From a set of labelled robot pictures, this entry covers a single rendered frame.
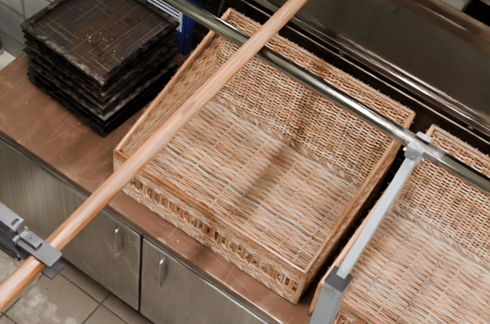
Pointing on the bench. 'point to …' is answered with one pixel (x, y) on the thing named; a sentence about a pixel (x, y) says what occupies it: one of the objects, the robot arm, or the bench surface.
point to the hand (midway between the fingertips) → (41, 255)
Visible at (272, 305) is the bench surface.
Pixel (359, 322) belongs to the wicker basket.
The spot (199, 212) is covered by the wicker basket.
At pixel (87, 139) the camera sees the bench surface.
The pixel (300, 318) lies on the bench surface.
